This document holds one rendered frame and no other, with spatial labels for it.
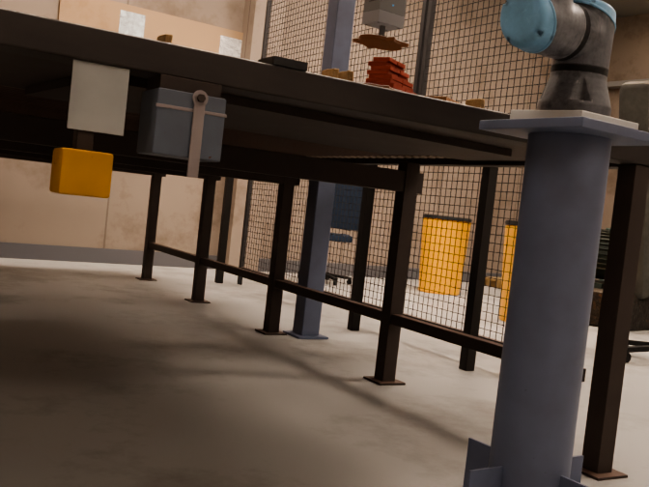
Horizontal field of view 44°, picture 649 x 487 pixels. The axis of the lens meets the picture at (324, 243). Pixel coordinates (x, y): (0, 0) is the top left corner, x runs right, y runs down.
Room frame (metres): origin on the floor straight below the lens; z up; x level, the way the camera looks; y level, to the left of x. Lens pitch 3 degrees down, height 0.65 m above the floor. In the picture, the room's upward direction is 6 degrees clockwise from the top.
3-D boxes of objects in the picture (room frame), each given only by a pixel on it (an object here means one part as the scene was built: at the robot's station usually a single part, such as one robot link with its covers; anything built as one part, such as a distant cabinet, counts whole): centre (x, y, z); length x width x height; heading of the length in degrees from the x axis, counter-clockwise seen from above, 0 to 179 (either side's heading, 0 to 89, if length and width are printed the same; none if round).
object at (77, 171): (1.44, 0.45, 0.74); 0.09 x 0.08 x 0.24; 121
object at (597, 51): (1.69, -0.49, 1.06); 0.13 x 0.12 x 0.14; 127
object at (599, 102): (1.70, -0.49, 0.95); 0.15 x 0.15 x 0.10
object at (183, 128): (1.53, 0.29, 0.77); 0.14 x 0.11 x 0.18; 121
